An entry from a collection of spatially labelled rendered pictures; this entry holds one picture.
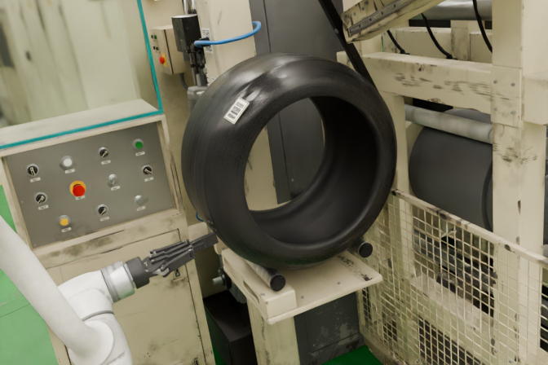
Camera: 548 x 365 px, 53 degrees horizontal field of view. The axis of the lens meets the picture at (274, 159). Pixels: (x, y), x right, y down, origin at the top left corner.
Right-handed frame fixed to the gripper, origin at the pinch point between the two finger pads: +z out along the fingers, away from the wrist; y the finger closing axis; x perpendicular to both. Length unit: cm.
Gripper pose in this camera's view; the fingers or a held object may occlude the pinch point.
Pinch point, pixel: (204, 242)
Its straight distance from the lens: 146.2
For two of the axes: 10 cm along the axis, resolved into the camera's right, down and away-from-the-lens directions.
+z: 8.7, -3.7, 3.2
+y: -4.2, -2.3, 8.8
